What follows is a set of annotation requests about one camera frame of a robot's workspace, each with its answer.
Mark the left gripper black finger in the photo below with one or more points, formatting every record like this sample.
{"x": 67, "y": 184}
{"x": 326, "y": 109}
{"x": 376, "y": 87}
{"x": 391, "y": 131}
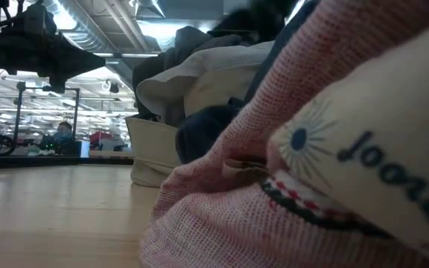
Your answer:
{"x": 84, "y": 60}

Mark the black fuzzy garment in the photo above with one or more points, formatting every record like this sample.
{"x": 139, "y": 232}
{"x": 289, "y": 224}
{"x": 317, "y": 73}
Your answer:
{"x": 259, "y": 16}

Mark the pile of clothes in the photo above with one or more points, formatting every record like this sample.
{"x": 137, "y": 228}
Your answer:
{"x": 203, "y": 130}

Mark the person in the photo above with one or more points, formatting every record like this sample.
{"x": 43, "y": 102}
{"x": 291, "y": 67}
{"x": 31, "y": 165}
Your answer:
{"x": 63, "y": 136}

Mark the dark green garment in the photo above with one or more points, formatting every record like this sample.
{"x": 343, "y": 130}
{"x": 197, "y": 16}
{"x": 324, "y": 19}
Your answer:
{"x": 188, "y": 46}

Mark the white plastic bin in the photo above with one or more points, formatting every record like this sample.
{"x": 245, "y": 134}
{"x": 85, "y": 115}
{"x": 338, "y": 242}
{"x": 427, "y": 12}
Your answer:
{"x": 151, "y": 152}

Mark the white mesh garment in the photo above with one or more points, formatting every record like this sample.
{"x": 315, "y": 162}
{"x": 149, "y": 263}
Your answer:
{"x": 207, "y": 70}

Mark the pink knit garment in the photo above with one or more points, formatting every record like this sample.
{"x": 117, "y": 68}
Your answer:
{"x": 259, "y": 208}

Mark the black background rig frame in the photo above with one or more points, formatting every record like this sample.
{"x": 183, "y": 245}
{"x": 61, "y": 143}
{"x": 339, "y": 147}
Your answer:
{"x": 19, "y": 111}

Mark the black aluminium table frame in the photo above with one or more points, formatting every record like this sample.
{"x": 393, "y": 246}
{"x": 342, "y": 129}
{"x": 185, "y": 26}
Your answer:
{"x": 50, "y": 160}

